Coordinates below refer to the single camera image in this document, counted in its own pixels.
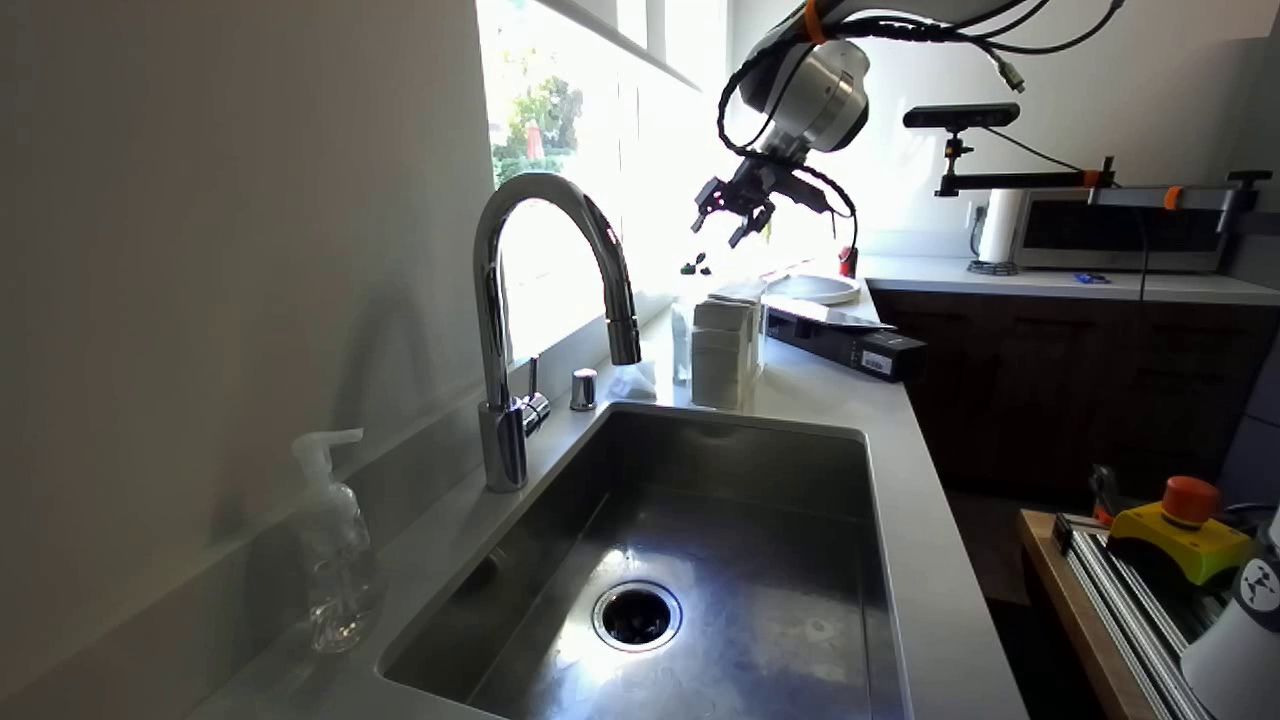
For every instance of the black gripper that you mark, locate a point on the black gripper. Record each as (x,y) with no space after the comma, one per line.
(748,194)

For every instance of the red cup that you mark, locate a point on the red cup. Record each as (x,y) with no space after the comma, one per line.
(849,259)

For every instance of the white plate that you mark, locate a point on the white plate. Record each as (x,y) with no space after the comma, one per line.
(820,290)

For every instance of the clear pump soap dispenser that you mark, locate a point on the clear pump soap dispenser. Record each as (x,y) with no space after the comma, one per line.
(335,545)

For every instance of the yellow emergency stop button box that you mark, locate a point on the yellow emergency stop button box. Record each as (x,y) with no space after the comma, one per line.
(1187,526)

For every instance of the black camera on tripod arm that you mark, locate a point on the black camera on tripod arm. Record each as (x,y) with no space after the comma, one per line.
(963,117)

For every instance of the small chrome sink button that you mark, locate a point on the small chrome sink button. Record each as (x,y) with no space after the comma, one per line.
(582,390)

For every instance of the silver microwave oven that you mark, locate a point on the silver microwave oven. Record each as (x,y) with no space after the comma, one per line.
(1141,234)

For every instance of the black flat box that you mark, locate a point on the black flat box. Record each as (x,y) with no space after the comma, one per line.
(865,348)

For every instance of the stainless steel sink basin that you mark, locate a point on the stainless steel sink basin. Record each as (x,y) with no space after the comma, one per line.
(677,567)

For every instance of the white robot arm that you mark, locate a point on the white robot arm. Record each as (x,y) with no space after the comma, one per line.
(803,90)

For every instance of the chrome gooseneck faucet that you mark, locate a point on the chrome gooseneck faucet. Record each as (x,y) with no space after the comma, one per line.
(504,419)

